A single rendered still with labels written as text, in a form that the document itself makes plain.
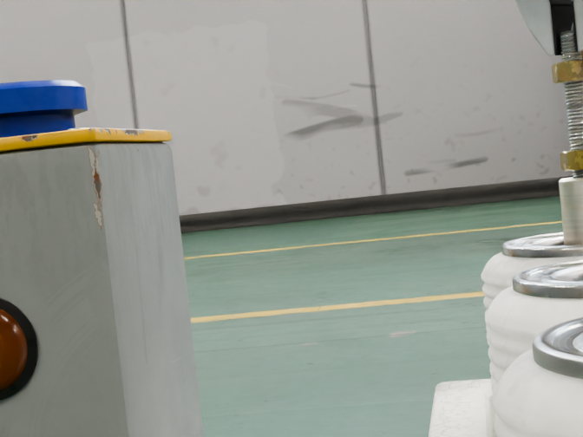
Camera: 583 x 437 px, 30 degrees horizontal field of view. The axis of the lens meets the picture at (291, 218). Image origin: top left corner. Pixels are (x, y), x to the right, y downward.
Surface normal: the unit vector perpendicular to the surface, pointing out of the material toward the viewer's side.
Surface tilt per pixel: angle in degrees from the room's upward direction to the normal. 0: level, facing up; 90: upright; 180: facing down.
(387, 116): 90
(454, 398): 0
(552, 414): 57
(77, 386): 90
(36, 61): 90
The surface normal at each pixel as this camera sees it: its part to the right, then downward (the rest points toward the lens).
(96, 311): -0.16, 0.07
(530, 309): -0.67, -0.65
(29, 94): 0.41, 0.00
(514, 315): -0.83, -0.43
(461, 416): -0.11, -0.99
